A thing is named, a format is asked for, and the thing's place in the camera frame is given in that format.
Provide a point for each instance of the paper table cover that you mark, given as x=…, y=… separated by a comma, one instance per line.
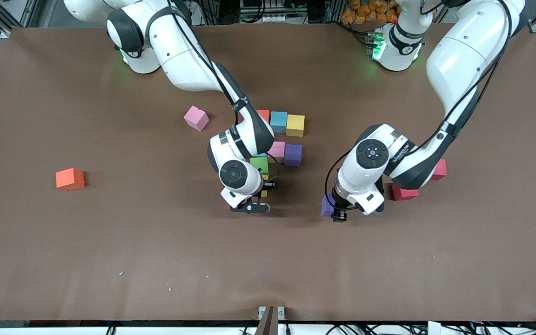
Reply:
x=110, y=242

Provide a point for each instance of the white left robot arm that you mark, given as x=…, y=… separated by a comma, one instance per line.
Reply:
x=463, y=56

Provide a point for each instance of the purple foam block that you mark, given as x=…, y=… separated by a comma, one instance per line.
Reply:
x=327, y=207
x=293, y=155

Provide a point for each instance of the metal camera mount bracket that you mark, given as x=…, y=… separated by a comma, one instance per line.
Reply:
x=268, y=321

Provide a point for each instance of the orange foam block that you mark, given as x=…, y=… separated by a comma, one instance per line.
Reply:
x=69, y=180
x=264, y=115

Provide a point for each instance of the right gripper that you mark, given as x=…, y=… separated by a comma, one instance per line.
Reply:
x=269, y=185

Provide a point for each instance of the green foam block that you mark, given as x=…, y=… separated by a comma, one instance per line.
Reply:
x=258, y=165

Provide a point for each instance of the yellow foam block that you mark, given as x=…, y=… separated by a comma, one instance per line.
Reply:
x=264, y=177
x=295, y=126

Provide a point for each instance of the pile of orange items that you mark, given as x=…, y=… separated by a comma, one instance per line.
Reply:
x=365, y=11

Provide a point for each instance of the white power strip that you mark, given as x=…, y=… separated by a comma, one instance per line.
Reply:
x=272, y=19

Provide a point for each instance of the red foam block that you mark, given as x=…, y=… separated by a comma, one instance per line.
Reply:
x=440, y=171
x=405, y=194

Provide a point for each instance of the bright pink foam block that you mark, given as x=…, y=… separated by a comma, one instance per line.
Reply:
x=277, y=151

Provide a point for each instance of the dusty pink foam block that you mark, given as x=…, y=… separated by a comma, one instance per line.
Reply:
x=195, y=117

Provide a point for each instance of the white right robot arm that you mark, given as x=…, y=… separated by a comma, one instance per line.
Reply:
x=179, y=51

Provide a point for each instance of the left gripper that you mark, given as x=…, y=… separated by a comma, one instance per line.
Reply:
x=341, y=209

